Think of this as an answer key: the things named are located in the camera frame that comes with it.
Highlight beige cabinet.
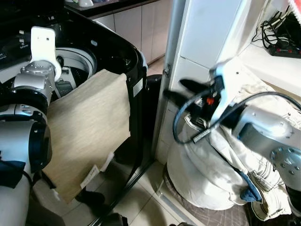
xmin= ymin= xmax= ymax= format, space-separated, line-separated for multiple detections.
xmin=93 ymin=0 xmax=174 ymax=64

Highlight blue cloth piece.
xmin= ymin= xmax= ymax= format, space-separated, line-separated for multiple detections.
xmin=237 ymin=170 xmax=262 ymax=203

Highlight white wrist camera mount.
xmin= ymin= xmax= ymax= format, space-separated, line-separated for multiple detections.
xmin=210 ymin=58 xmax=246 ymax=124
xmin=30 ymin=26 xmax=63 ymax=81

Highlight black tangled power cables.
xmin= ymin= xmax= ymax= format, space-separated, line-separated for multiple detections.
xmin=253 ymin=7 xmax=301 ymax=49

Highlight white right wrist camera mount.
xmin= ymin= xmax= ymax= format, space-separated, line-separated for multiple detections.
xmin=210 ymin=58 xmax=246 ymax=124

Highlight beige fabric pillowcase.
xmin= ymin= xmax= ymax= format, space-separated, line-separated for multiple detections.
xmin=41 ymin=69 xmax=132 ymax=204

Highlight white laundry pile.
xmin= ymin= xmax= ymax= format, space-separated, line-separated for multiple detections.
xmin=166 ymin=58 xmax=301 ymax=222

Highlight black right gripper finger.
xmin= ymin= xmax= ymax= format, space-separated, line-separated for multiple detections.
xmin=180 ymin=79 xmax=208 ymax=94
xmin=163 ymin=90 xmax=195 ymax=108

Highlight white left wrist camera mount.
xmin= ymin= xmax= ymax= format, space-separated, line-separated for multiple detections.
xmin=30 ymin=26 xmax=63 ymax=81

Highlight red towel with white trim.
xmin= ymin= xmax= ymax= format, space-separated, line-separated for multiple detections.
xmin=288 ymin=0 xmax=301 ymax=24

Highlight white care label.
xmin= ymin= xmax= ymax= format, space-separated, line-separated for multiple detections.
xmin=79 ymin=151 xmax=115 ymax=190

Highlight black top-load washing machine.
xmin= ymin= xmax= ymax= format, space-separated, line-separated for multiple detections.
xmin=0 ymin=0 xmax=158 ymax=226

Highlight brown woven laundry basket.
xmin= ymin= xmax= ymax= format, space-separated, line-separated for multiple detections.
xmin=162 ymin=175 xmax=251 ymax=226

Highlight black power strip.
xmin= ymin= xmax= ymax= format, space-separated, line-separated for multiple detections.
xmin=267 ymin=40 xmax=301 ymax=59

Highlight grey metal pole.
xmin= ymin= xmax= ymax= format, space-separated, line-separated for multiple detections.
xmin=150 ymin=0 xmax=187 ymax=163

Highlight white cup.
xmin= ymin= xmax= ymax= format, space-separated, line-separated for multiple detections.
xmin=77 ymin=0 xmax=95 ymax=8

